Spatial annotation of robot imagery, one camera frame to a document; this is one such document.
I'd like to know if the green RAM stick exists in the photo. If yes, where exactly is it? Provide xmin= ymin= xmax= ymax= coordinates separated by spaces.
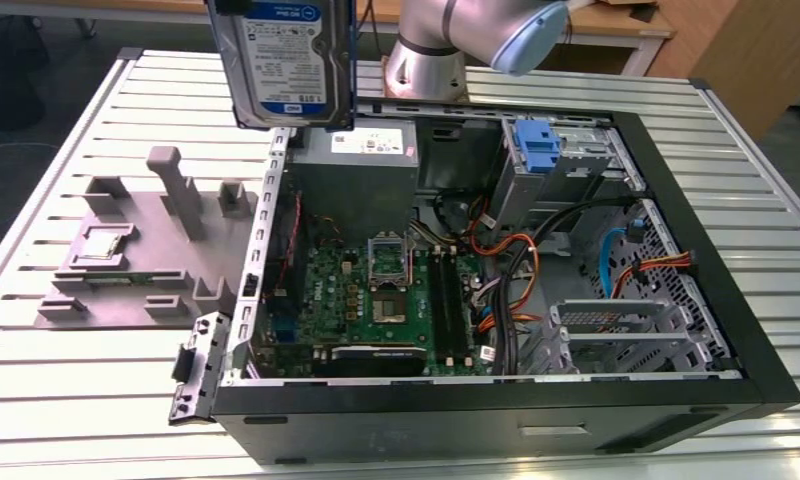
xmin=85 ymin=272 xmax=158 ymax=289

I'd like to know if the grey metal drive cage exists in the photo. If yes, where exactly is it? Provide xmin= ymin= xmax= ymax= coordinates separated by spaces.
xmin=492 ymin=117 xmax=641 ymax=236

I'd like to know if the hard disk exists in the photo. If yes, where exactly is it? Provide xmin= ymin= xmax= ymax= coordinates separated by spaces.
xmin=205 ymin=0 xmax=359 ymax=133

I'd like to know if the blue plastic drive latch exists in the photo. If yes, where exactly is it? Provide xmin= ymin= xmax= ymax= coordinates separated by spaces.
xmin=514 ymin=119 xmax=562 ymax=174

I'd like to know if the grey power supply unit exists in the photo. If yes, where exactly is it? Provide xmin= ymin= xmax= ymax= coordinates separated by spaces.
xmin=285 ymin=119 xmax=420 ymax=236

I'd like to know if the wooden cabinet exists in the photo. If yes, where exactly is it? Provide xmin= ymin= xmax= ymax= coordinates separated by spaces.
xmin=652 ymin=0 xmax=800 ymax=142

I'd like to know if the black cable bundle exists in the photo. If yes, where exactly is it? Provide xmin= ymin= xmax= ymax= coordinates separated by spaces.
xmin=492 ymin=197 xmax=641 ymax=376

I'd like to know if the metal socket cover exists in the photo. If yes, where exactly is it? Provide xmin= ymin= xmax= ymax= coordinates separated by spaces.
xmin=365 ymin=234 xmax=414 ymax=294

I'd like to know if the orange wire bundle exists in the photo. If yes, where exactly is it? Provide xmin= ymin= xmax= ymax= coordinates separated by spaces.
xmin=469 ymin=232 xmax=541 ymax=311

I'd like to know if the blue data wire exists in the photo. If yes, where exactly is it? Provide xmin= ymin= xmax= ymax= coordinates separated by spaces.
xmin=598 ymin=219 xmax=645 ymax=301

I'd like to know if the black PC case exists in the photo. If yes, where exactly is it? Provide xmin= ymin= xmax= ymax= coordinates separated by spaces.
xmin=209 ymin=91 xmax=800 ymax=464

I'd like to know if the black graphics card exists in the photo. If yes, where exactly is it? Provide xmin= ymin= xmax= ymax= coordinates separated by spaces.
xmin=310 ymin=344 xmax=428 ymax=379

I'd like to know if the black office chair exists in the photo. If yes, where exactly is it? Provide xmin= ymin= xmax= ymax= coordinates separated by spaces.
xmin=0 ymin=14 xmax=49 ymax=132

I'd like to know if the silver CPU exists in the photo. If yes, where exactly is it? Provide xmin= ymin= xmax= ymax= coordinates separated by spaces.
xmin=78 ymin=234 xmax=122 ymax=261

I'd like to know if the green motherboard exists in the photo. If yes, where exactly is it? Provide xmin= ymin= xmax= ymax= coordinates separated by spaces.
xmin=251 ymin=232 xmax=492 ymax=379

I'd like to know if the grey case rear latch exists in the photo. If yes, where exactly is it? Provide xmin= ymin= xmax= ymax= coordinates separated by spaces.
xmin=166 ymin=310 xmax=231 ymax=426

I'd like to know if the grey parts rack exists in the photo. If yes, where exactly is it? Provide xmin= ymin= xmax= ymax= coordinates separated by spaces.
xmin=33 ymin=146 xmax=261 ymax=332

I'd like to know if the thin red wire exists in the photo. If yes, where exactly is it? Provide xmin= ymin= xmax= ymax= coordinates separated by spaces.
xmin=271 ymin=192 xmax=305 ymax=296

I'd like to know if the orange red power wire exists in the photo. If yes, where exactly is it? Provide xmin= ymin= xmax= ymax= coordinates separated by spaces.
xmin=616 ymin=252 xmax=698 ymax=301

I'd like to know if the black RAM slot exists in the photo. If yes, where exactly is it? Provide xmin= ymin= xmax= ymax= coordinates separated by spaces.
xmin=445 ymin=244 xmax=474 ymax=366
xmin=426 ymin=244 xmax=456 ymax=366

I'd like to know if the CPU socket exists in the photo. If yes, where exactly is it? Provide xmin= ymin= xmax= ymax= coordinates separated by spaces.
xmin=370 ymin=292 xmax=416 ymax=326

